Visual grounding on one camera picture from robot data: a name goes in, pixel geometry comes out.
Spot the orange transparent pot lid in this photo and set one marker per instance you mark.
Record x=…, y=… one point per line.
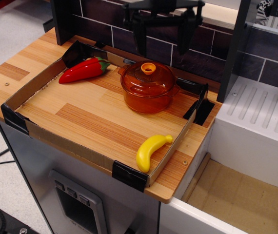
x=147, y=79

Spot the red toy chili pepper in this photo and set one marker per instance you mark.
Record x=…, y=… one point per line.
x=90, y=68

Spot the white toy sink unit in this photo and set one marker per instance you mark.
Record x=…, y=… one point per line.
x=231, y=186

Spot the dark shelf upright post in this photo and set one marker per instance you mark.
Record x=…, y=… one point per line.
x=228, y=78

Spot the silver toy dishwasher front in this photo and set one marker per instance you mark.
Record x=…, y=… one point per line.
x=76, y=198

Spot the cardboard fence with black tape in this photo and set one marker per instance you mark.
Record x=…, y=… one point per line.
x=90, y=120

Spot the yellow toy banana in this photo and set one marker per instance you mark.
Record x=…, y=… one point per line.
x=148, y=147

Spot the orange transparent plastic pot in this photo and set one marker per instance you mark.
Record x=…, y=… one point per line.
x=149, y=105

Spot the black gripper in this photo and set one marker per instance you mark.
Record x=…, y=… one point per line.
x=140, y=15

